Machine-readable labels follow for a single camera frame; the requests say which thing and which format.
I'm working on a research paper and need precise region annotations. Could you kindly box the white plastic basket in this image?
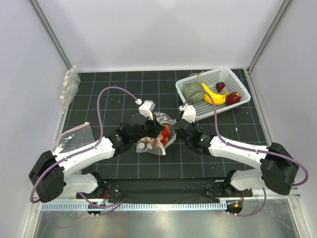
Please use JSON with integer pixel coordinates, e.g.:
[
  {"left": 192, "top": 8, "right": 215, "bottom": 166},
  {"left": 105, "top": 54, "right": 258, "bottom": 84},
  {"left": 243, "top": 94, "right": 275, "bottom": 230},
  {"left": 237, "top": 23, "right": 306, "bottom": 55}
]
[{"left": 175, "top": 68, "right": 251, "bottom": 121}]

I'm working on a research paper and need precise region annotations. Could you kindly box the clear dotted zip bag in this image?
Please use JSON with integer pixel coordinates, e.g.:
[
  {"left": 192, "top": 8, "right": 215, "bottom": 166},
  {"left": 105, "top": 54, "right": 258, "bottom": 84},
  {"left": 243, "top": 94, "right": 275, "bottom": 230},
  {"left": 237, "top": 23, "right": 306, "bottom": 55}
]
[{"left": 136, "top": 112, "right": 176, "bottom": 156}]

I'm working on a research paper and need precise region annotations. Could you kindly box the aluminium corner post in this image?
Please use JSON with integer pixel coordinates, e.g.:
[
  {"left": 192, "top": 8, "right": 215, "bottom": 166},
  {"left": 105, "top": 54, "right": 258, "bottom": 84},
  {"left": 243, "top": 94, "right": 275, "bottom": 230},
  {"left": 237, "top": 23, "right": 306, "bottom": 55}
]
[
  {"left": 28, "top": 0, "right": 72, "bottom": 69},
  {"left": 247, "top": 0, "right": 293, "bottom": 74}
]

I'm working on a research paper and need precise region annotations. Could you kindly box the aluminium corner post left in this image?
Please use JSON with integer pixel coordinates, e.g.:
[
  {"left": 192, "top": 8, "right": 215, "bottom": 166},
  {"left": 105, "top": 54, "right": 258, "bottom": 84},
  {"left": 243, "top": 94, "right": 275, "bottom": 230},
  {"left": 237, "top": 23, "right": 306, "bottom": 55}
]
[{"left": 28, "top": 0, "right": 72, "bottom": 69}]

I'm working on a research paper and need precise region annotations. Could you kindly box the yellow banana bunch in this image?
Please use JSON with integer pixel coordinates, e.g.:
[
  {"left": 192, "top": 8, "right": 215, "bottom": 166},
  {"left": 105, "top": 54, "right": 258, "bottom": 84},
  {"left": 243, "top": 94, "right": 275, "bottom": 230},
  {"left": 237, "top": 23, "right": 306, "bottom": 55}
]
[{"left": 201, "top": 83, "right": 228, "bottom": 106}]

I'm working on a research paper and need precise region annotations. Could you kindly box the clear bag of snacks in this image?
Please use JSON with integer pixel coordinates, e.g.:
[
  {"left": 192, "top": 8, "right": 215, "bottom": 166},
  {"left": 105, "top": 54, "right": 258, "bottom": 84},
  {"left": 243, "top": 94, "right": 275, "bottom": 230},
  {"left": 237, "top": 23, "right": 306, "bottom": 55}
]
[{"left": 59, "top": 65, "right": 81, "bottom": 115}]

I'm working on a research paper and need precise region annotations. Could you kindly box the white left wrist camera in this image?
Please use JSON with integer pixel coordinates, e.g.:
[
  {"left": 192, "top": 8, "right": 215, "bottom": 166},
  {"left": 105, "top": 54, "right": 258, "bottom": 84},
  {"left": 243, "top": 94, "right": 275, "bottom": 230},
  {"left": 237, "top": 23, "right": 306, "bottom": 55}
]
[{"left": 135, "top": 99, "right": 155, "bottom": 120}]

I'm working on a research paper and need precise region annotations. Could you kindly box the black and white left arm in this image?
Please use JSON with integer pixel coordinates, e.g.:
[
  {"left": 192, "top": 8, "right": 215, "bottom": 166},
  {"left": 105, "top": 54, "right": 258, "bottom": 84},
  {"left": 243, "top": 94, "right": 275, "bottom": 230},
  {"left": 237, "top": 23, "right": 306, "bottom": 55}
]
[{"left": 29, "top": 114, "right": 163, "bottom": 203}]

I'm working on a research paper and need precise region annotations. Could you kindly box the red lychee cluster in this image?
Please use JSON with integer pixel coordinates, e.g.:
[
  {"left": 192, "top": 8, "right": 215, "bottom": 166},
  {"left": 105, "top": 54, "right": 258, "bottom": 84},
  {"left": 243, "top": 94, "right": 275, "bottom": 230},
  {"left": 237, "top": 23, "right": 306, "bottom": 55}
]
[{"left": 158, "top": 124, "right": 171, "bottom": 145}]

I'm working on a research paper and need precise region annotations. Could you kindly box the white slotted cable duct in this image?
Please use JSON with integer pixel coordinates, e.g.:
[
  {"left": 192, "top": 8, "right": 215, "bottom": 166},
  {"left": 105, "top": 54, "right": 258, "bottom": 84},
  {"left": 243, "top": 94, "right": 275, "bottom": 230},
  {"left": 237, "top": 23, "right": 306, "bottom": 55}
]
[{"left": 41, "top": 200, "right": 227, "bottom": 212}]

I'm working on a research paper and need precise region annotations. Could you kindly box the small dark red fruit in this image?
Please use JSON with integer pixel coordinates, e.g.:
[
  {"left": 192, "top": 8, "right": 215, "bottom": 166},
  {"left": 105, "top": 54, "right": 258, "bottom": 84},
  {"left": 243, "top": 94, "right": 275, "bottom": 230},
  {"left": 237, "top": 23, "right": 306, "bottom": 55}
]
[{"left": 215, "top": 82, "right": 225, "bottom": 93}]

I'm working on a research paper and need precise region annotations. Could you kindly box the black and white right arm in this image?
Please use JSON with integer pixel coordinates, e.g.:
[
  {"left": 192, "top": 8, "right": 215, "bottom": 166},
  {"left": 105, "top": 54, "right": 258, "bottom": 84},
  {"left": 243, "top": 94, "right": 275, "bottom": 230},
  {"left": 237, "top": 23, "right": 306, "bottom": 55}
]
[{"left": 174, "top": 119, "right": 299, "bottom": 196}]

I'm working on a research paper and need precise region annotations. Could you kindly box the aluminium corner post right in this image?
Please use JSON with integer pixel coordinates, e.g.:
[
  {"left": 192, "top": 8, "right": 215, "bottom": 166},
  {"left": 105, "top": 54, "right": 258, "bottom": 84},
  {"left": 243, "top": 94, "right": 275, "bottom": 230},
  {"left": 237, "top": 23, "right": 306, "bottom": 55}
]
[{"left": 247, "top": 0, "right": 293, "bottom": 74}]

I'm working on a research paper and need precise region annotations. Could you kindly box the green netted melon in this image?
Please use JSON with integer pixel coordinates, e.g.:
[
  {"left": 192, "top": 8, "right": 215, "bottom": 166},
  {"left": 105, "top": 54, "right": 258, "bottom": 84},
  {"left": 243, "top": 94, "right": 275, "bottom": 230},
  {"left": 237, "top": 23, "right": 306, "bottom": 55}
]
[{"left": 183, "top": 81, "right": 204, "bottom": 104}]

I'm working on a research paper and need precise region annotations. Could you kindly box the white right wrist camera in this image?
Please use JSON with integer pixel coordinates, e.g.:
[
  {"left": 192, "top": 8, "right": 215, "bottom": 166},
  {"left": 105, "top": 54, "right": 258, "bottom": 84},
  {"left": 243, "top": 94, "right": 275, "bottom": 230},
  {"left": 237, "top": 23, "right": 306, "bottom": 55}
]
[{"left": 179, "top": 104, "right": 196, "bottom": 123}]

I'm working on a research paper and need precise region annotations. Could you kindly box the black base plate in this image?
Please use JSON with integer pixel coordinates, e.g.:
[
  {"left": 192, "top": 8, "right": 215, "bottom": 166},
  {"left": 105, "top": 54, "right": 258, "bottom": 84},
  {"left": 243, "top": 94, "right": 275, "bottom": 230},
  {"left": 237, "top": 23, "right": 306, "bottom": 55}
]
[{"left": 84, "top": 178, "right": 253, "bottom": 204}]

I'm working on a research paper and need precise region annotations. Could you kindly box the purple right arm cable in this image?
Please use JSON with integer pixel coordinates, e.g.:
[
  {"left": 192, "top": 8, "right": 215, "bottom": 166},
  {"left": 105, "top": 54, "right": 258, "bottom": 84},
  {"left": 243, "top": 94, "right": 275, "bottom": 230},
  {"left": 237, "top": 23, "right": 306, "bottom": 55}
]
[{"left": 180, "top": 90, "right": 310, "bottom": 186}]

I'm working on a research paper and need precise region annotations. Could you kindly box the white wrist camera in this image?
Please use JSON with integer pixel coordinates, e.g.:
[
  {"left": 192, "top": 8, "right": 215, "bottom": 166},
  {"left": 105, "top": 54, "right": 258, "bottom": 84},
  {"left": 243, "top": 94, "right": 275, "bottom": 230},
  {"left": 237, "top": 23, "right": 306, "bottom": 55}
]
[
  {"left": 135, "top": 99, "right": 155, "bottom": 120},
  {"left": 179, "top": 104, "right": 196, "bottom": 123}
]

